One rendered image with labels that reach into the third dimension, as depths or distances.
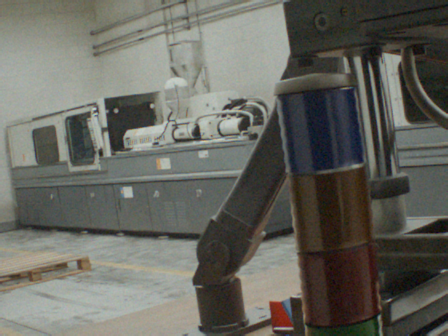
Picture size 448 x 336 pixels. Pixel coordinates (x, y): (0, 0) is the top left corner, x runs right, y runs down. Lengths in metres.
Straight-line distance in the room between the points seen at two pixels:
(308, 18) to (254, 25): 9.57
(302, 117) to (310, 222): 0.05
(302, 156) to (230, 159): 7.36
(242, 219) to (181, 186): 7.38
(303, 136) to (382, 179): 0.29
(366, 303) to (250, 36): 9.93
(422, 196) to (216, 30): 5.34
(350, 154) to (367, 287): 0.06
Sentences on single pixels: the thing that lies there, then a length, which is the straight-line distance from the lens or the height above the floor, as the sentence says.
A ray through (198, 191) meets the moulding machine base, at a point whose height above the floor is 0.52.
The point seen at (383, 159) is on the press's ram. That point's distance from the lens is 0.63.
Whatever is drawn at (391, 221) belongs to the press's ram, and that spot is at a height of 1.09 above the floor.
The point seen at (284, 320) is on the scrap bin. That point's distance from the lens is 0.96.
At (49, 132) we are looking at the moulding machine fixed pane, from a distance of 10.89.
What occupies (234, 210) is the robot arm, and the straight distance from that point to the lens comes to 1.00.
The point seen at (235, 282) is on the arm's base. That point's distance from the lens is 1.04.
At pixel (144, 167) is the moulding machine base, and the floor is 0.81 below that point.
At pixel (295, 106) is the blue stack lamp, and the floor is 1.18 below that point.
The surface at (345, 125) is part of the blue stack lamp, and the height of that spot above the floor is 1.17.
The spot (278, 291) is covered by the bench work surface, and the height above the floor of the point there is 0.90.
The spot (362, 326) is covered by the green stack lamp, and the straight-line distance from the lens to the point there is 0.36.
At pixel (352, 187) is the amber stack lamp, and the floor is 1.15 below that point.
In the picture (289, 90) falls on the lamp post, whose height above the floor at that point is 1.19.
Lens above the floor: 1.18
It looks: 3 degrees down
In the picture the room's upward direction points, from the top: 8 degrees counter-clockwise
